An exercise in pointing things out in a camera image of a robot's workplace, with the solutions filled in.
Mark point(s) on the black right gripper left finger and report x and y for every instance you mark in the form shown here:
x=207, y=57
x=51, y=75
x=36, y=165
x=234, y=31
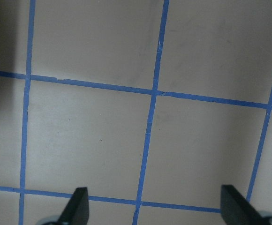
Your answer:
x=77, y=210

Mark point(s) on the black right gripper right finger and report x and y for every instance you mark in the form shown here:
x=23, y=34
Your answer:
x=236, y=210

